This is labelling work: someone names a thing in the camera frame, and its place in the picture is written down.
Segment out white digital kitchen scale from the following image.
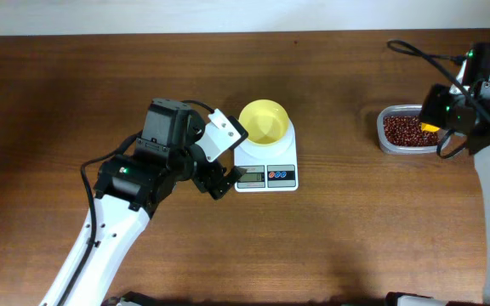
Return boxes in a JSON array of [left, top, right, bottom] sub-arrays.
[[234, 121, 299, 193]]

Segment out clear plastic container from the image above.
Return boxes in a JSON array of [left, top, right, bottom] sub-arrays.
[[377, 105, 446, 155]]

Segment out small yellow scoop bowl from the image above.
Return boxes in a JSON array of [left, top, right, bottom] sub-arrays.
[[420, 122, 440, 133]]

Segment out red beans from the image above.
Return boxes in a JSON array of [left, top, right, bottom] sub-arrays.
[[383, 116, 439, 147]]

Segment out yellow plastic bowl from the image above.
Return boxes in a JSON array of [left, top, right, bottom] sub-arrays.
[[238, 99, 290, 145]]

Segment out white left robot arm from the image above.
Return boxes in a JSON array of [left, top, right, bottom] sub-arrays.
[[41, 98, 248, 305]]

